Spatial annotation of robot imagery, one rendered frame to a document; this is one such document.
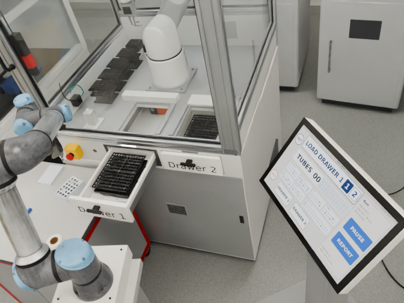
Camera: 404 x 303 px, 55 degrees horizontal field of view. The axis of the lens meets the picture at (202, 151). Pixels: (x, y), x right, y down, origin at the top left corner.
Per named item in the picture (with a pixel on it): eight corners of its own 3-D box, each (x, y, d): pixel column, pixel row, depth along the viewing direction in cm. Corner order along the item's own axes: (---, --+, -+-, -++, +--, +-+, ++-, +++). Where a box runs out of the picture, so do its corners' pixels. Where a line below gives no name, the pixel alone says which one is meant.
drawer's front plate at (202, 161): (222, 176, 177) (219, 159, 170) (165, 169, 187) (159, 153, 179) (223, 173, 179) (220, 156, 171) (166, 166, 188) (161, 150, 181)
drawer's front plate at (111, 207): (133, 223, 167) (125, 207, 159) (77, 213, 177) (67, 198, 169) (134, 219, 168) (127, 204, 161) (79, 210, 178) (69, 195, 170)
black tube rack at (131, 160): (130, 201, 174) (125, 191, 170) (96, 195, 180) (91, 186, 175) (149, 165, 188) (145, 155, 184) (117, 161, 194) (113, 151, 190)
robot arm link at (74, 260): (101, 279, 137) (88, 260, 127) (64, 290, 136) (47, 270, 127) (100, 250, 145) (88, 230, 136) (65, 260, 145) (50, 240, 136)
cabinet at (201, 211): (258, 267, 231) (245, 179, 176) (109, 238, 265) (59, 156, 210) (284, 154, 293) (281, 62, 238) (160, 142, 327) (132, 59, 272)
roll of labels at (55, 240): (48, 253, 170) (44, 248, 168) (52, 240, 175) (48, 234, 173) (64, 251, 170) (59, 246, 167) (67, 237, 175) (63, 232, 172)
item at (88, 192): (130, 216, 168) (126, 208, 164) (80, 208, 176) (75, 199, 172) (164, 151, 194) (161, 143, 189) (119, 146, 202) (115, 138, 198)
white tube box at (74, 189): (68, 203, 190) (64, 198, 187) (57, 197, 194) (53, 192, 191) (86, 186, 196) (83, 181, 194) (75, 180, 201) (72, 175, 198)
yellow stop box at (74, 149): (79, 161, 199) (74, 151, 194) (68, 159, 201) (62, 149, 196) (84, 154, 202) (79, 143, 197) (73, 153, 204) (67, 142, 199)
